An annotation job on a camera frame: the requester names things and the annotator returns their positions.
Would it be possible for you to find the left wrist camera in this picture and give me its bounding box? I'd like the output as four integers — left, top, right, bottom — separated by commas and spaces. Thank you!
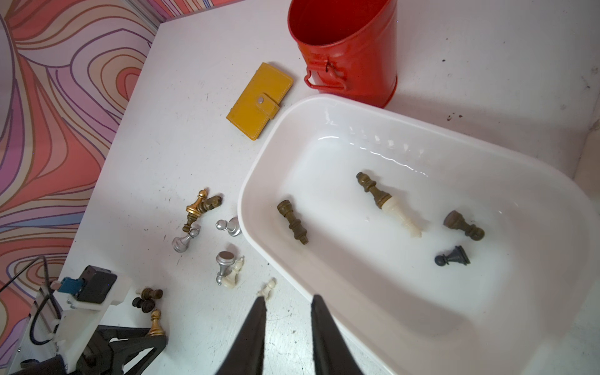
7, 266, 132, 374

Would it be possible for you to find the silver pawn chess piece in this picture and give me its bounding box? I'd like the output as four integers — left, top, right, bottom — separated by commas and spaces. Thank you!
216, 217, 242, 237

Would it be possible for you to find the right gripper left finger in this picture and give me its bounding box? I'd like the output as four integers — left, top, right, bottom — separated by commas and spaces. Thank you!
217, 297, 267, 374

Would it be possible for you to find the dark bronze piece pair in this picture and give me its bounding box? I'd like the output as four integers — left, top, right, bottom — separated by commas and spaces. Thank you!
131, 287, 163, 313

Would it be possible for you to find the black pawn chess piece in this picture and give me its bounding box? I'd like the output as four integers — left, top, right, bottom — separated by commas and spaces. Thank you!
434, 245, 470, 267

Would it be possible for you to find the white plastic storage box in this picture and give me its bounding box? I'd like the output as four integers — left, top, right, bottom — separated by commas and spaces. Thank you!
237, 95, 599, 374

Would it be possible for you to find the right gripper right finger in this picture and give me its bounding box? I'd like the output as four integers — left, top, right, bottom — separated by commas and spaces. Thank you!
311, 295, 363, 374

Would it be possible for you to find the silver bishop chess piece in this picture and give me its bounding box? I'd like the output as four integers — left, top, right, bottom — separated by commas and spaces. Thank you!
216, 251, 236, 285

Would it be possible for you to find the gold pawn chess piece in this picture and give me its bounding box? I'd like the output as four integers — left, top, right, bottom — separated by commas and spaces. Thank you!
147, 309, 166, 337

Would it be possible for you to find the yellow wallet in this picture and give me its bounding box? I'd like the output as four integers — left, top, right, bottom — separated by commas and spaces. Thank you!
226, 62, 294, 141

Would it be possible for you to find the white bishop chess piece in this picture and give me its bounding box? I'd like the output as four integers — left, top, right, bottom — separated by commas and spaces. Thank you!
221, 256, 245, 289

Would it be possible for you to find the red metal bucket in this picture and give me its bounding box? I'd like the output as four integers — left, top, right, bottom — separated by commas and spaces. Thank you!
287, 0, 398, 108

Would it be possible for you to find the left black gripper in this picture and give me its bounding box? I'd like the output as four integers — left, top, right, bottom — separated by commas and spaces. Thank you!
72, 326, 167, 374

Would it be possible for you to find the white small chess piece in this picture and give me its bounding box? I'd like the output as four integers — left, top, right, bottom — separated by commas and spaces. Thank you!
257, 277, 277, 301

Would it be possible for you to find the silver piece lower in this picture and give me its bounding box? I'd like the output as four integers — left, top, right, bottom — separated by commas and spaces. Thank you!
172, 226, 201, 253

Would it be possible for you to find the bronze pawn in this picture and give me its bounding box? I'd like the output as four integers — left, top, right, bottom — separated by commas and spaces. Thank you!
443, 210, 485, 242

